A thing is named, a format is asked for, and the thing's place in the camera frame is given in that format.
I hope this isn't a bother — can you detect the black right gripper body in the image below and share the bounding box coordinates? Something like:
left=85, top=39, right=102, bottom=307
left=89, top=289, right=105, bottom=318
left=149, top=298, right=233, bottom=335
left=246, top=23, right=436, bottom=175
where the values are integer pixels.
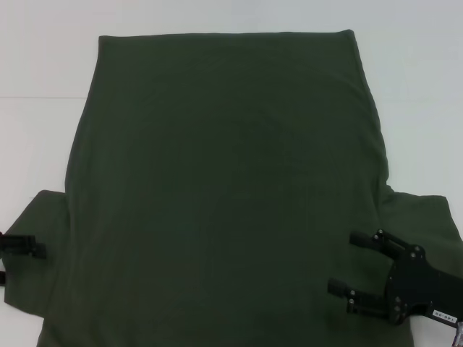
left=385, top=244, right=463, bottom=325

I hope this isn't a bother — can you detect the dark green shirt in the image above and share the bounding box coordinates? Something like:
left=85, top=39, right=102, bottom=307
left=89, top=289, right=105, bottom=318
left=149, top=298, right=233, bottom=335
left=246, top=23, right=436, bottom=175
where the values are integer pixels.
left=3, top=28, right=463, bottom=347

